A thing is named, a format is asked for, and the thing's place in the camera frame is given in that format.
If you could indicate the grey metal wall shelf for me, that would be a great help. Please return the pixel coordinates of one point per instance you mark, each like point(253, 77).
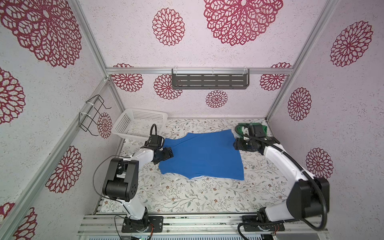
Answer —
point(210, 81)

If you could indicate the black wire wall rack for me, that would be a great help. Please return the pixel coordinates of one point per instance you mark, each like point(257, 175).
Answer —
point(88, 118)

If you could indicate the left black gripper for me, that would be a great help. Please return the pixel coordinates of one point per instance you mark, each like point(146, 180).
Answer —
point(167, 155)

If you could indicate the aluminium front rail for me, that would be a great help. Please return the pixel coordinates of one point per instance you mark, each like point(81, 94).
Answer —
point(192, 225)

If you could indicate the green tank top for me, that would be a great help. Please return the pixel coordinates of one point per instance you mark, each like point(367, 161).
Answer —
point(256, 130)

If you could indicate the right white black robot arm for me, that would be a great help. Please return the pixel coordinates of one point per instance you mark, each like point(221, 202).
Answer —
point(309, 195)

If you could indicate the blue tank top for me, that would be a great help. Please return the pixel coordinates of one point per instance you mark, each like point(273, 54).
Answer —
point(208, 154)

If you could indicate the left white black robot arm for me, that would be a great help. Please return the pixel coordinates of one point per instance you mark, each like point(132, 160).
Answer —
point(122, 177)

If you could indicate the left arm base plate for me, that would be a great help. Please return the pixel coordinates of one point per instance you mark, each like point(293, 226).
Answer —
point(146, 225)

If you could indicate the white plastic basket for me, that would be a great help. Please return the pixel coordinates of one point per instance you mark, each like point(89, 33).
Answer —
point(136, 123)

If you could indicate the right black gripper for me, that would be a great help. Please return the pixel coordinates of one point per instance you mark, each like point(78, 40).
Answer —
point(240, 145)

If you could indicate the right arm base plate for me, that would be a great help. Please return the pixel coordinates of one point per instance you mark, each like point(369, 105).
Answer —
point(253, 224)

